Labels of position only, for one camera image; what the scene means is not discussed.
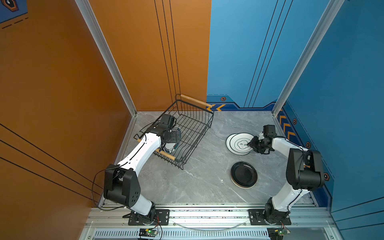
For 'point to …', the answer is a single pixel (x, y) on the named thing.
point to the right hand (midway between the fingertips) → (248, 144)
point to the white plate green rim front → (228, 146)
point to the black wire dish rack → (194, 118)
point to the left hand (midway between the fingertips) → (170, 135)
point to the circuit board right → (283, 231)
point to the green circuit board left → (151, 232)
